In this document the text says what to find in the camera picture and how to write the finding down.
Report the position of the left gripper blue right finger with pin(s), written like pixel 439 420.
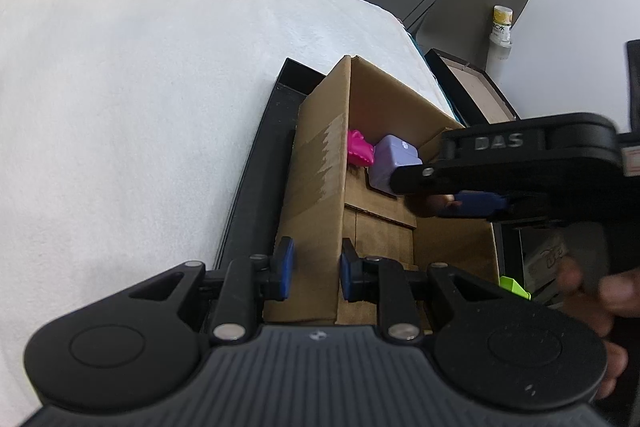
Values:
pixel 352 275

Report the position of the black tray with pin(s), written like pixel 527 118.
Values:
pixel 260 186

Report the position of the person's right hand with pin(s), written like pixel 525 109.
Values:
pixel 617 296

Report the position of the magenta hooded toy figure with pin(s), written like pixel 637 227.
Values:
pixel 360 153

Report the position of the black framed wooden board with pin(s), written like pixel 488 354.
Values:
pixel 472 95

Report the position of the lavender block toy figure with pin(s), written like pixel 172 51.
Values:
pixel 389 154

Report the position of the green plastic cube box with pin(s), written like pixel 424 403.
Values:
pixel 509 284

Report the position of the brown-haired girl toy figure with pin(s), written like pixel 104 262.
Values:
pixel 441 205

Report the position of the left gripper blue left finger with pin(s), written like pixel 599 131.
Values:
pixel 281 273

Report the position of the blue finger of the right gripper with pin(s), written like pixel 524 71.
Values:
pixel 477 205

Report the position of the brown cardboard box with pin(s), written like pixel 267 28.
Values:
pixel 327 201

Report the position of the stack of paper cups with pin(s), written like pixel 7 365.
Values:
pixel 500 42

